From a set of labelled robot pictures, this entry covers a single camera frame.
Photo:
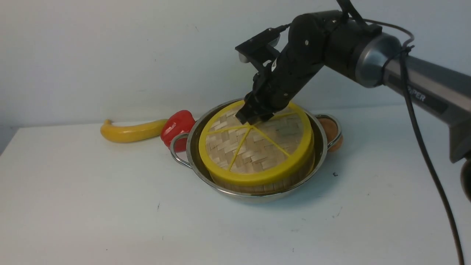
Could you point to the stainless steel pot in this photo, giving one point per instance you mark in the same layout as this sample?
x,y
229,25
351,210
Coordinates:
x,y
184,150

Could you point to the yellow-rimmed bamboo steamer basket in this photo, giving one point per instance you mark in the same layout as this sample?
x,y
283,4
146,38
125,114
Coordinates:
x,y
277,186

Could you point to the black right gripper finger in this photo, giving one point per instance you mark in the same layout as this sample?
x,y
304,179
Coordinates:
x,y
254,111

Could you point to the yellow-rimmed woven steamer lid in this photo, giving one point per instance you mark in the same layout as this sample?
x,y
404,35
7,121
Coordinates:
x,y
266,153

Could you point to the yellow toy banana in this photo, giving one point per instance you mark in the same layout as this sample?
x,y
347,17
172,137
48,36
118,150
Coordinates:
x,y
127,134

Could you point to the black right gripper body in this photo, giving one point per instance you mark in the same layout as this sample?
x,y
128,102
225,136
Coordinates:
x,y
285,76

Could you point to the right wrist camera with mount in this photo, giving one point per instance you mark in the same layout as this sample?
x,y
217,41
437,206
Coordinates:
x,y
261,48

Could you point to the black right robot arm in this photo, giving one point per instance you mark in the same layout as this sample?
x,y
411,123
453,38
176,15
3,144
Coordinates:
x,y
359,50

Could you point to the brown toy bread roll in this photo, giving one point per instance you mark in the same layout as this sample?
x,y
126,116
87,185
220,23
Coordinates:
x,y
331,130

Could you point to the red toy bell pepper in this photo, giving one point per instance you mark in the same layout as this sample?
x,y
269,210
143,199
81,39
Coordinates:
x,y
180,123

